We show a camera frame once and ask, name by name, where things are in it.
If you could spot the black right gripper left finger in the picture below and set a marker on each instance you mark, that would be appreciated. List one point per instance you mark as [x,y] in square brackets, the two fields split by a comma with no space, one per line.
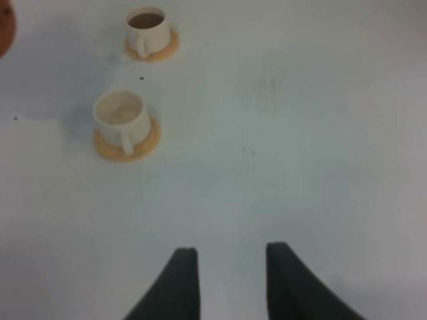
[175,294]

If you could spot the white teacup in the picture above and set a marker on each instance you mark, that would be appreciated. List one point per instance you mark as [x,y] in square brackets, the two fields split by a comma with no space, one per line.
[147,31]
[122,119]

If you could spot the brown clay teapot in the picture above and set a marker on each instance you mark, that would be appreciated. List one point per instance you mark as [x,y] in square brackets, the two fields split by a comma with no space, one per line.
[8,25]

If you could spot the far white teacup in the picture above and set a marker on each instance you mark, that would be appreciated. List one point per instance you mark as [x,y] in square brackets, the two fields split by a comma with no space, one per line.
[147,31]

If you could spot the orange cup coaster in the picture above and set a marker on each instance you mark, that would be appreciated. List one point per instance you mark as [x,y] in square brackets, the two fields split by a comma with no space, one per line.
[143,149]
[158,56]

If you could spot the near orange cup coaster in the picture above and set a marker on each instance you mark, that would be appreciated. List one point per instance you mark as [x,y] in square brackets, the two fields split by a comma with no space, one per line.
[143,149]

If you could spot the far orange cup coaster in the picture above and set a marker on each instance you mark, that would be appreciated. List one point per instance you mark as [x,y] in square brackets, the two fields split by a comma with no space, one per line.
[158,56]

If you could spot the near white teacup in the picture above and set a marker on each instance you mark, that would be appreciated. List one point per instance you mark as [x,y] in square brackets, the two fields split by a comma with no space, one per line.
[122,119]

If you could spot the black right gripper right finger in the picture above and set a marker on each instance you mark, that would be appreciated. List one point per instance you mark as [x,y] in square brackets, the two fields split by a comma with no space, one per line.
[294,292]

